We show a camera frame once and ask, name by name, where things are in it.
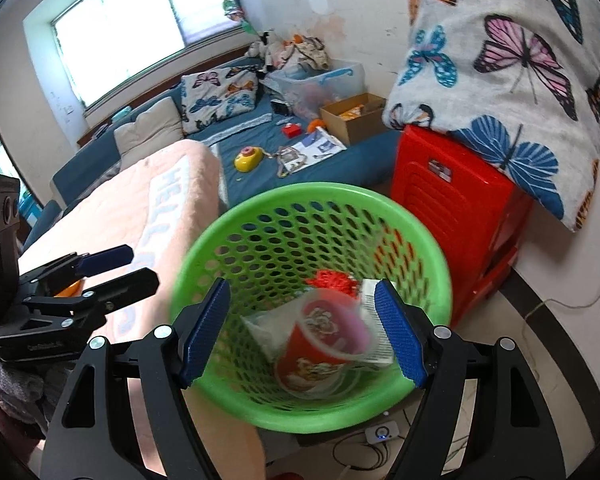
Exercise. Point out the clear storage bin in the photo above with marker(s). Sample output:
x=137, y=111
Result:
x=325, y=82

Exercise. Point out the blue bed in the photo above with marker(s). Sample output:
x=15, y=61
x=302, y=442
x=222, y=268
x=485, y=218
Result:
x=360, y=165

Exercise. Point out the red printed paper cup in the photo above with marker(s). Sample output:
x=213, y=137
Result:
x=320, y=350

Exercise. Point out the window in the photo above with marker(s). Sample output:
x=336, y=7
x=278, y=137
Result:
x=130, y=30

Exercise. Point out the yellow toy phone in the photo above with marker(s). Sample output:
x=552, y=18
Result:
x=248, y=160

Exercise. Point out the butterfly print pillow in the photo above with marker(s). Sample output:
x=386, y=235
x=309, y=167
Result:
x=215, y=97

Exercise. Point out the pink fleece blanket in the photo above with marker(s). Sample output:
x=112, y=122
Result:
x=170, y=195

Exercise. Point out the white milk carton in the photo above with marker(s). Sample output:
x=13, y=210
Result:
x=367, y=300

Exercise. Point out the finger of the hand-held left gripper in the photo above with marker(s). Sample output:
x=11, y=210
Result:
x=105, y=258
x=130, y=282

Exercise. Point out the clear plastic cup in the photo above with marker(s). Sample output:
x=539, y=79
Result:
x=272, y=327

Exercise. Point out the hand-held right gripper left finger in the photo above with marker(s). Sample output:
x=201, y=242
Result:
x=205, y=330

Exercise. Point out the orange toy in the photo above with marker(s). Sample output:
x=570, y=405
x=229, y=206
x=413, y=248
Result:
x=316, y=126

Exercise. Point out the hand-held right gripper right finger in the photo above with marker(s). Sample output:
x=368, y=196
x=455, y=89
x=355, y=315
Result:
x=400, y=332

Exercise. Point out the red plastic stool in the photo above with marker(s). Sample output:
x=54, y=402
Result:
x=455, y=210

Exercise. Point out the artificial flower decoration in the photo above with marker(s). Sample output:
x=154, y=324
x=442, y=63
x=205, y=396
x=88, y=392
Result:
x=237, y=12

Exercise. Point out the open magazine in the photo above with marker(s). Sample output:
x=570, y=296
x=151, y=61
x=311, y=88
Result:
x=320, y=145

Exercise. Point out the red net ball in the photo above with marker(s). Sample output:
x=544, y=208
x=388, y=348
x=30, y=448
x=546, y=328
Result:
x=335, y=280

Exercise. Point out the white router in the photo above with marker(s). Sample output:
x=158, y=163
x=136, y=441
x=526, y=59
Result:
x=382, y=433

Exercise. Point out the beige pillow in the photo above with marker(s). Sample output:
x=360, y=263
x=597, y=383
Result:
x=147, y=127

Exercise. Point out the butterfly print quilt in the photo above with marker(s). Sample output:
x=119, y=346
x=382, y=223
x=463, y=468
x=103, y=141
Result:
x=495, y=80

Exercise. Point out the green plastic mesh basket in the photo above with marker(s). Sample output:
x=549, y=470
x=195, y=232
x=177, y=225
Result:
x=305, y=192

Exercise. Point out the cardboard box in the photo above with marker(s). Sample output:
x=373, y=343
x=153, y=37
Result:
x=355, y=130

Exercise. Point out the small red box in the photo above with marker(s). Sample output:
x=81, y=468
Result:
x=291, y=130

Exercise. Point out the pile of stuffed toys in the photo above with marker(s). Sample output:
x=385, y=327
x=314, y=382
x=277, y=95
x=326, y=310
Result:
x=285, y=50

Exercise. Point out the small orange item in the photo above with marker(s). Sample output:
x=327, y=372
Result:
x=69, y=290

